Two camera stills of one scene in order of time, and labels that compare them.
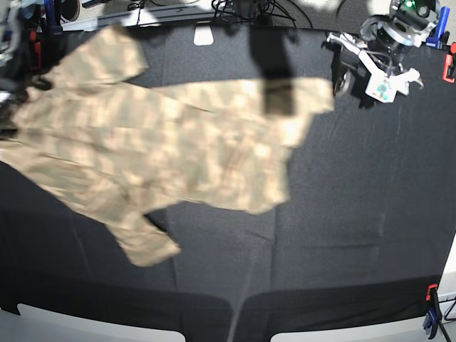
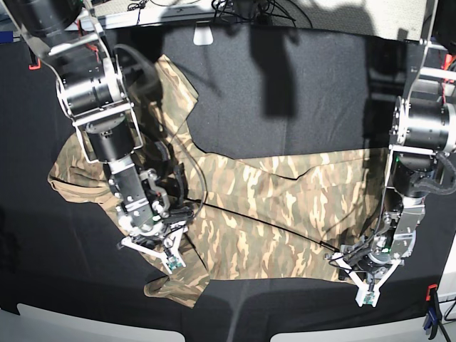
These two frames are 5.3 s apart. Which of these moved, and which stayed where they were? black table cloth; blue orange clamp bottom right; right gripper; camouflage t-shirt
Moved: camouflage t-shirt; right gripper
Stayed: black table cloth; blue orange clamp bottom right
